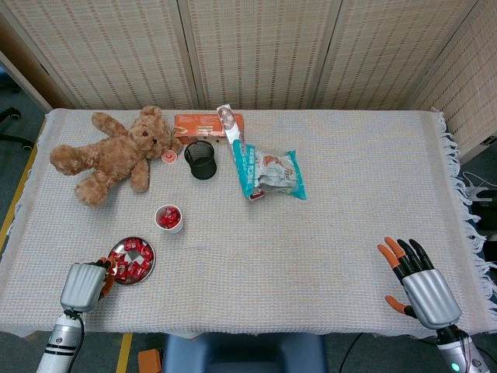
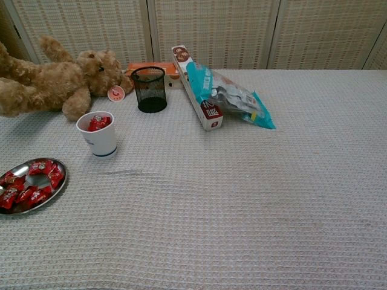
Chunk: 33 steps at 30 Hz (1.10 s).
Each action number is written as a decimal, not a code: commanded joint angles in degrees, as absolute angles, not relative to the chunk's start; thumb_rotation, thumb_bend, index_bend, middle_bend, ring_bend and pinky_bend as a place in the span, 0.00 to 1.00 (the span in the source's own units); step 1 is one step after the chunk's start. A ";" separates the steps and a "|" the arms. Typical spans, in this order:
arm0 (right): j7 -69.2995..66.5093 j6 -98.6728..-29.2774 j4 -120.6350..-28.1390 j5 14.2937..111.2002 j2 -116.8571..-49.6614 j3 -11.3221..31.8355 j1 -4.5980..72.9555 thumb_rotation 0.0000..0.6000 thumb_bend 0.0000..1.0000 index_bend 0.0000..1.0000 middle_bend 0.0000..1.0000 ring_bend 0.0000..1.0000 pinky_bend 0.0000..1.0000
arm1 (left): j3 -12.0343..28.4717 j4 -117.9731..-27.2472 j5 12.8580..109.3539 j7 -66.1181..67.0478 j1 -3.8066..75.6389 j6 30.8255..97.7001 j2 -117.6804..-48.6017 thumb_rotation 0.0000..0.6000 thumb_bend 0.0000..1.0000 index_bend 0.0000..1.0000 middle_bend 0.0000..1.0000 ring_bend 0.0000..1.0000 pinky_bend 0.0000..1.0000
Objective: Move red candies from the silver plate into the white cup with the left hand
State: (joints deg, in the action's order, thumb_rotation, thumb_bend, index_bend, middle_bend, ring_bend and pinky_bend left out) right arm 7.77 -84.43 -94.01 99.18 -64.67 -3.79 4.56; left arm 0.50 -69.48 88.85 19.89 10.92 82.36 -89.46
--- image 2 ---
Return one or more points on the orange cardboard box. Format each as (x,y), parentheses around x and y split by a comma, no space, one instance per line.
(169,70)

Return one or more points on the silver metal plate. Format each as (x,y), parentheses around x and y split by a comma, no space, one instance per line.
(39,179)

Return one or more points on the beige woven folding screen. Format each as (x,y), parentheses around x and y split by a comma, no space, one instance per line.
(211,30)

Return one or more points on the brown teddy bear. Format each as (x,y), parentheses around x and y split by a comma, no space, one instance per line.
(54,81)

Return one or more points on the white paper cup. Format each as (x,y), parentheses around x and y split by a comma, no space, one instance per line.
(102,142)

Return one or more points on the black mesh pen holder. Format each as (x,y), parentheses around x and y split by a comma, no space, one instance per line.
(151,90)

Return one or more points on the teal snack bag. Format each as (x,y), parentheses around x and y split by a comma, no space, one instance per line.
(229,96)

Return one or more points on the red candy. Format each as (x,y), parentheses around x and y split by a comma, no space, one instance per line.
(27,193)
(10,179)
(93,126)
(9,197)
(56,176)
(40,194)
(101,120)
(40,167)

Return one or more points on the grey waffle tablecloth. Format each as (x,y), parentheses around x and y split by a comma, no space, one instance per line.
(242,196)

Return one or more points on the long white wrap box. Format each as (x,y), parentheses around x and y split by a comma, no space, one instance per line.
(211,119)

